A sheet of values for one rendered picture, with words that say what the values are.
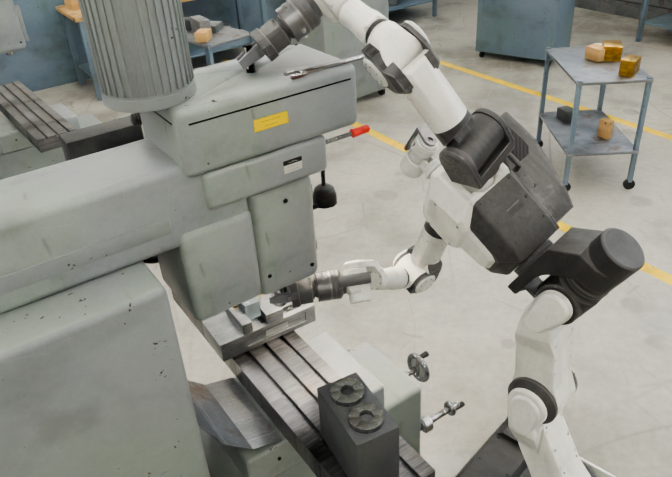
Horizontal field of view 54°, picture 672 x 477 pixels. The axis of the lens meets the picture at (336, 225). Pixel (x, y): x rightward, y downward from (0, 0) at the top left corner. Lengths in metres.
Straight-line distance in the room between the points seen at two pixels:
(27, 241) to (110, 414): 0.42
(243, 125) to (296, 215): 0.32
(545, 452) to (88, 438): 1.21
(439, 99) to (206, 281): 0.69
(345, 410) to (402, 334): 1.94
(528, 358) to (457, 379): 1.58
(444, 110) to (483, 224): 0.32
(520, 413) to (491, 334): 1.79
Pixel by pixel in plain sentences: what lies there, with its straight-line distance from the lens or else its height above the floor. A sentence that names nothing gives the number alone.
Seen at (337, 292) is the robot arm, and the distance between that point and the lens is 1.88.
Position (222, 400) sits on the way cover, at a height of 0.87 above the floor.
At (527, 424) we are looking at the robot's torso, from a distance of 1.92.
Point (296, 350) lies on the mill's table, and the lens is 2.18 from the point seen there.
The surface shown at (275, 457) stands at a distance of 2.04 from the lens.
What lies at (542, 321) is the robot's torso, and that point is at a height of 1.32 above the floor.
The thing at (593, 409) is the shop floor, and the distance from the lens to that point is 3.38.
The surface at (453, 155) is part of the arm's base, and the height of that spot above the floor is 1.74.
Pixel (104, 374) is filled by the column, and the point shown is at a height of 1.41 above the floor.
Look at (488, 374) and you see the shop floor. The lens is 3.44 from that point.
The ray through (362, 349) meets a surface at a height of 0.73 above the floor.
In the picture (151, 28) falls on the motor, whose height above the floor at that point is 2.06.
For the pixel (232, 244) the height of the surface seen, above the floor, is 1.53.
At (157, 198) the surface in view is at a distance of 1.48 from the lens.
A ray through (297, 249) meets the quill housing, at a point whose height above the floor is 1.42.
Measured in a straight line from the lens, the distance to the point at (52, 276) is 1.48.
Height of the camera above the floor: 2.37
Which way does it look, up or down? 31 degrees down
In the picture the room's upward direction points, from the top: 4 degrees counter-clockwise
